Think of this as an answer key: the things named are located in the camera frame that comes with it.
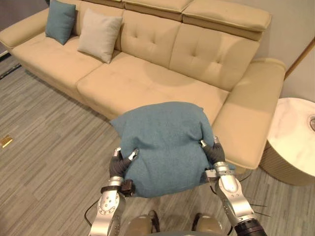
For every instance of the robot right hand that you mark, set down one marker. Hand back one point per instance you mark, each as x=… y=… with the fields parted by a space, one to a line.
x=216 y=155

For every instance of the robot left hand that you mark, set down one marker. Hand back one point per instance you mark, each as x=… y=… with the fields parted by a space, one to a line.
x=116 y=167

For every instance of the large teal cushion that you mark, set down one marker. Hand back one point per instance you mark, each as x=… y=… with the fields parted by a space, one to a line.
x=167 y=147

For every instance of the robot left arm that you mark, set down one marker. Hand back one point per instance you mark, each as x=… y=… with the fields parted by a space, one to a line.
x=108 y=209

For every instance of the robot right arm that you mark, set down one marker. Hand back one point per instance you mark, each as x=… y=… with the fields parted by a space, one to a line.
x=233 y=196

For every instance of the round white marble table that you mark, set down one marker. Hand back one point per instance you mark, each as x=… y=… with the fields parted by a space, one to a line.
x=292 y=142

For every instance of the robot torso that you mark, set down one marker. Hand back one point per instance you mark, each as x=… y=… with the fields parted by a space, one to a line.
x=172 y=233

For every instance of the beige leather sofa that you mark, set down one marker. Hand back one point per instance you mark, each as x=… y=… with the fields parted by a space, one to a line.
x=147 y=73

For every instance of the brass floor socket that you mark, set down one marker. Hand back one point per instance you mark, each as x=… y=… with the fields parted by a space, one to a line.
x=5 y=141

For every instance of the light grey cushion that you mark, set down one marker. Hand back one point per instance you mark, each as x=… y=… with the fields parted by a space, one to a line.
x=98 y=37

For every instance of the small teal cushion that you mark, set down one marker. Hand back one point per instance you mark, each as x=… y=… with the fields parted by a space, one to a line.
x=59 y=22

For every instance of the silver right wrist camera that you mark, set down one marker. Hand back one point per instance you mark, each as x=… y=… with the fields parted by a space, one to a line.
x=210 y=173

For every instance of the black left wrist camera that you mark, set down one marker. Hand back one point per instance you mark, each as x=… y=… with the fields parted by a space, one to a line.
x=129 y=188

